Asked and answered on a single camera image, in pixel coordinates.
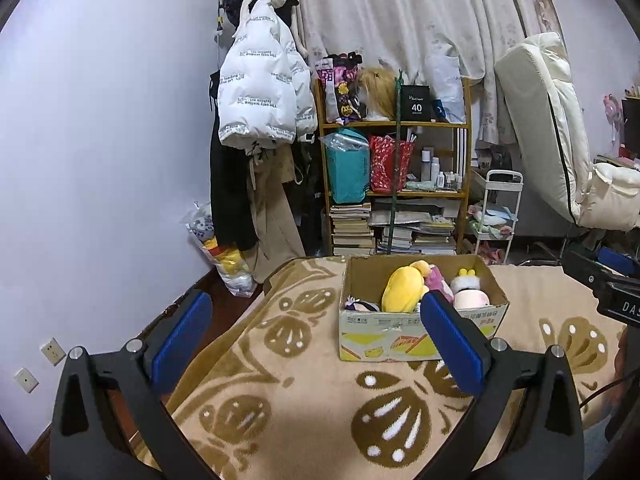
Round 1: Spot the pink square plush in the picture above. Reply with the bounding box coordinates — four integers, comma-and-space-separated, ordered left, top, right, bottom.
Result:
454, 289, 490, 311

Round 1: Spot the black box with 40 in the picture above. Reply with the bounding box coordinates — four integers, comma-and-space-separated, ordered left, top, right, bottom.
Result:
400, 84, 432, 122

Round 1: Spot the black coat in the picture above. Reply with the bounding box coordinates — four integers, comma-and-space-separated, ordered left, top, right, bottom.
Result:
209, 70, 258, 252

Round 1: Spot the teal shopping bag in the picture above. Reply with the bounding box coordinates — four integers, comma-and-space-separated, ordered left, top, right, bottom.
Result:
322, 128, 370, 204

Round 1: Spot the green pole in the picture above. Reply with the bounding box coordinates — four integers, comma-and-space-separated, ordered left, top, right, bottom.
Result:
386, 70, 403, 255

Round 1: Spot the floral curtain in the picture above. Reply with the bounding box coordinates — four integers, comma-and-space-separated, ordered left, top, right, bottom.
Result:
294, 0, 561, 145

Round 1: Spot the red gift bag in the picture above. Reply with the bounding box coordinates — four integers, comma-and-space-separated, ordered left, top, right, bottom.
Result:
369, 136, 413, 194

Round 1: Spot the pink plush bear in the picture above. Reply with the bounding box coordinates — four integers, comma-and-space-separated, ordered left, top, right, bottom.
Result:
424, 264, 454, 302

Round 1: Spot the blond wig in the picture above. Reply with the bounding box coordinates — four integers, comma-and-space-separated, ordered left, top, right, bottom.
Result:
358, 67, 396, 122

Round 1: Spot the plastic bag of toys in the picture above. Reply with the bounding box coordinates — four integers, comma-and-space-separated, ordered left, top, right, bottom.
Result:
182, 202, 257, 298

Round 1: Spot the wall socket lower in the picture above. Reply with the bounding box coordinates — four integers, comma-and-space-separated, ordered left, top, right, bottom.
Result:
14, 367, 39, 393

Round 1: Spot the beige patterned blanket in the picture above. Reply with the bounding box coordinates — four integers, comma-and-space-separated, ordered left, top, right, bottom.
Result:
167, 255, 623, 479

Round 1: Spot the beige trench coat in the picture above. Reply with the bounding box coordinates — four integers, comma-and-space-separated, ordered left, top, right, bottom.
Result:
243, 145, 305, 284

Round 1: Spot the stack of books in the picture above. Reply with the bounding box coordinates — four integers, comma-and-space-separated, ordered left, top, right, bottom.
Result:
329, 203, 376, 256

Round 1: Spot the white fluffy plush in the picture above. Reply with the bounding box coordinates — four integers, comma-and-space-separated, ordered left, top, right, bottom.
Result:
449, 268, 480, 294

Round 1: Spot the cardboard box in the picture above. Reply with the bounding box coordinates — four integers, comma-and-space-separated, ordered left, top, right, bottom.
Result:
337, 255, 510, 363

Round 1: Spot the white reclining chair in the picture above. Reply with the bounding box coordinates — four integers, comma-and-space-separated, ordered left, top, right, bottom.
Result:
495, 32, 639, 232

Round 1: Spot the wooden bookshelf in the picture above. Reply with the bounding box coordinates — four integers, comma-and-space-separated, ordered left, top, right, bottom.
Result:
314, 77, 472, 255

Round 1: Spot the person's right hand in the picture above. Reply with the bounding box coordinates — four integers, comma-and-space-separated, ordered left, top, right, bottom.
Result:
612, 328, 640, 411

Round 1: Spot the white puffer jacket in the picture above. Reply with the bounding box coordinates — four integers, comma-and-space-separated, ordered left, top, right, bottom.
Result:
217, 0, 318, 155

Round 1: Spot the white haired plush doll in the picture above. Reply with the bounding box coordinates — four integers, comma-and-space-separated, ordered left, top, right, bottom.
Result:
344, 296, 381, 313

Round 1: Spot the yellow plush toy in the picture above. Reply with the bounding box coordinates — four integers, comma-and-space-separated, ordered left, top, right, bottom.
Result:
381, 260, 431, 313

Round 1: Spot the white trolley cart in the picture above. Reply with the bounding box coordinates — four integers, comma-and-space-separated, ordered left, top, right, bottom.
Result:
468, 168, 524, 263

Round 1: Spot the wall socket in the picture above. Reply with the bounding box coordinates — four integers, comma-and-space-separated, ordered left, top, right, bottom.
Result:
40, 338, 66, 366
14, 367, 39, 393

